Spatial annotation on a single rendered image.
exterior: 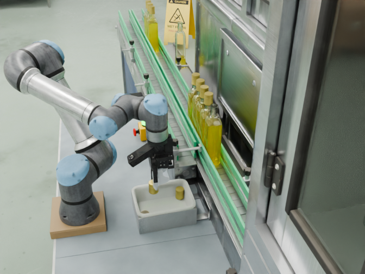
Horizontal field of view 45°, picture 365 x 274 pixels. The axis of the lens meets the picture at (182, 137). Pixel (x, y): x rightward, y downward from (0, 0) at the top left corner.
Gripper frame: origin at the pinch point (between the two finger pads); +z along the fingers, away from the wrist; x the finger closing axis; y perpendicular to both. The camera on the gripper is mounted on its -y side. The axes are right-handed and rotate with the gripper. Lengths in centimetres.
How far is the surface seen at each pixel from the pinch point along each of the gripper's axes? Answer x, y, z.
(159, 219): -6.8, 0.7, 11.4
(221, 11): 46, 38, -46
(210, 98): 17.7, 26.0, -22.6
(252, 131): 4.5, 38.8, -14.3
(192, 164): 12.7, 17.7, 3.8
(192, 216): -6.5, 12.9, 12.7
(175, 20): 353, 84, 62
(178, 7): 355, 88, 48
